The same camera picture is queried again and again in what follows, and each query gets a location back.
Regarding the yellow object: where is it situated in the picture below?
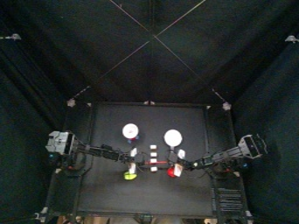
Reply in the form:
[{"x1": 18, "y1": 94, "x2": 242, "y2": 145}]
[{"x1": 123, "y1": 171, "x2": 139, "y2": 181}]

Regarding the black vertical frame post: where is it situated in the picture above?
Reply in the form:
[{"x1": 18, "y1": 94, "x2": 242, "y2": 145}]
[{"x1": 150, "y1": 0, "x2": 155, "y2": 102}]

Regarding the white text label sticker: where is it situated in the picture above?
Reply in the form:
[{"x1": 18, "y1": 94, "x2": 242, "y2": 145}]
[{"x1": 215, "y1": 187, "x2": 243, "y2": 213}]

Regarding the red toy pepper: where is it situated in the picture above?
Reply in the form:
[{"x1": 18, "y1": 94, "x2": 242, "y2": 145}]
[{"x1": 166, "y1": 166, "x2": 179, "y2": 179}]

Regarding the red plastic cup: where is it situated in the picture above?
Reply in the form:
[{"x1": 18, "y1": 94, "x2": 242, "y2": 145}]
[{"x1": 122, "y1": 122, "x2": 141, "y2": 140}]

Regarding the thin diagonal brace cord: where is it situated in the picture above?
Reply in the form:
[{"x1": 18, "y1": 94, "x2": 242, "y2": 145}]
[
  {"x1": 107, "y1": 0, "x2": 229, "y2": 103},
  {"x1": 71, "y1": 0, "x2": 209, "y2": 102}
]

